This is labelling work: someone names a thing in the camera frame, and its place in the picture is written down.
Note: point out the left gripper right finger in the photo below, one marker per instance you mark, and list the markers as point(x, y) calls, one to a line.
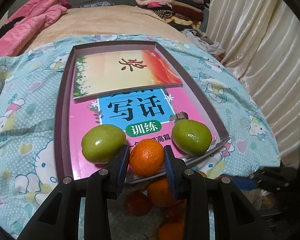
point(189, 185)

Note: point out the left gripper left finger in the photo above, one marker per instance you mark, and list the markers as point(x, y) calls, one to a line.
point(105, 184)

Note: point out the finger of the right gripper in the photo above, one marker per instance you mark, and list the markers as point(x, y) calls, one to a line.
point(243, 183)

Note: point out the orange tangerine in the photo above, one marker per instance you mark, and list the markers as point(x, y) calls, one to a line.
point(171, 229)
point(146, 158)
point(159, 194)

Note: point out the red cherry tomato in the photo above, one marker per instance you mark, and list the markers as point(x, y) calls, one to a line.
point(137, 204)

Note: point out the small green jujube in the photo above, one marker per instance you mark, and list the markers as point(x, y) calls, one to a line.
point(102, 143)

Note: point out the large green jujube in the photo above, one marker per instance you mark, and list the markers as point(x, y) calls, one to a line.
point(191, 137)

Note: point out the orange tangerine front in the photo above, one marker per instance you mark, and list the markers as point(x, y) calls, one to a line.
point(146, 158)

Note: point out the pink Chinese workbook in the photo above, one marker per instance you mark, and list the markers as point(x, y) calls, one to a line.
point(144, 114)

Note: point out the yellow orange booklet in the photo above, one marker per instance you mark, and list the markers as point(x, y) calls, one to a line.
point(121, 71)

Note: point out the blue Hello Kitty sheet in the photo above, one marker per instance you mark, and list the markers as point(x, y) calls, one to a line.
point(29, 85)

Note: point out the shallow cardboard box tray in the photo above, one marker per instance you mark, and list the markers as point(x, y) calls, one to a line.
point(61, 137)

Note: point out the cream satin curtain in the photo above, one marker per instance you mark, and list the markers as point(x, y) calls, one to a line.
point(261, 39)

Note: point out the white cloth in basket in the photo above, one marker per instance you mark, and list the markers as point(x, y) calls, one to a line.
point(200, 39)

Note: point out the beige bed blanket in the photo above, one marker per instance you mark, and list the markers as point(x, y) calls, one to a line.
point(116, 19)

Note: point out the pile of folded clothes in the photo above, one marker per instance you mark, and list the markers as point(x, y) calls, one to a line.
point(180, 14)

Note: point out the blue patterned pillow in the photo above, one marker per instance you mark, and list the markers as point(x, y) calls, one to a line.
point(98, 4)

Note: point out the black garment on bed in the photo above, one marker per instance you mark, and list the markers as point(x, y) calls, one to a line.
point(5, 28)

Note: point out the pink quilt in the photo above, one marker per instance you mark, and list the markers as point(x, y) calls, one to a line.
point(30, 19)

